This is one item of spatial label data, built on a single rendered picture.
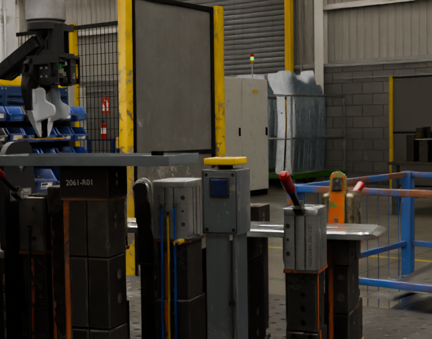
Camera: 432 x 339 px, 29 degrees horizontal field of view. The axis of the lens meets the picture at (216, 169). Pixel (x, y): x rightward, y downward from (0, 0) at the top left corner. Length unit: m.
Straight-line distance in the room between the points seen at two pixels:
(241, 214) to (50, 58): 0.46
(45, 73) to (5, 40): 5.25
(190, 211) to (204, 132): 3.82
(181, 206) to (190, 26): 3.79
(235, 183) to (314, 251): 0.23
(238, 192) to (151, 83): 3.64
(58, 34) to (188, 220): 0.43
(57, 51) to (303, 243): 0.58
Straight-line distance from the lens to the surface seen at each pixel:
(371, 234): 1.69
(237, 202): 1.44
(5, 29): 6.88
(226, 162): 1.45
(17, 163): 1.58
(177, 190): 1.65
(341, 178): 1.90
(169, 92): 5.18
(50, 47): 1.63
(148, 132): 5.02
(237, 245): 1.46
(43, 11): 1.62
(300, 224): 1.58
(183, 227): 1.65
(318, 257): 1.59
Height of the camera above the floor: 1.22
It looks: 3 degrees down
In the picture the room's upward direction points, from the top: 1 degrees counter-clockwise
